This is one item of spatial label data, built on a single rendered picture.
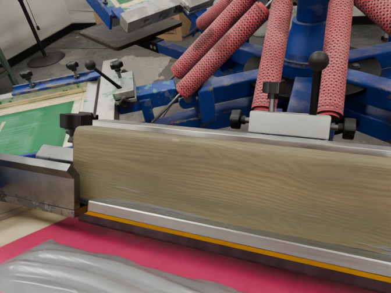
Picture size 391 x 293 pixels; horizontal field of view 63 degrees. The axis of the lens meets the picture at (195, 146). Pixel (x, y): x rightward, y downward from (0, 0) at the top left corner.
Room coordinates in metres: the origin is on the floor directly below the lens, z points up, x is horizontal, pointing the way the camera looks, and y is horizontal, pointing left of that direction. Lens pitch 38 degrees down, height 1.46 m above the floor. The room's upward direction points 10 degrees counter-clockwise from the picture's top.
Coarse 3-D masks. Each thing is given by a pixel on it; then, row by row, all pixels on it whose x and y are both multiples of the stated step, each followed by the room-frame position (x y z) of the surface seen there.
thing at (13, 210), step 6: (0, 204) 0.25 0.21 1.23; (6, 204) 0.25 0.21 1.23; (12, 204) 0.26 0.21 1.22; (0, 210) 0.24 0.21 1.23; (6, 210) 0.25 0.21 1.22; (12, 210) 0.25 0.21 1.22; (18, 210) 0.26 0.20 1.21; (24, 210) 0.26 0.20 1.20; (0, 216) 0.24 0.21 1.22; (6, 216) 0.25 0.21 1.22; (12, 216) 0.25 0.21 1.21
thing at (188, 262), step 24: (24, 240) 0.20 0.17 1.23; (72, 240) 0.20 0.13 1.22; (96, 240) 0.20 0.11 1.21; (120, 240) 0.20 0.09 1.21; (144, 240) 0.20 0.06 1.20; (144, 264) 0.16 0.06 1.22; (168, 264) 0.16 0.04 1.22; (192, 264) 0.16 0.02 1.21; (216, 264) 0.15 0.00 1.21; (240, 264) 0.15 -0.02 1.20
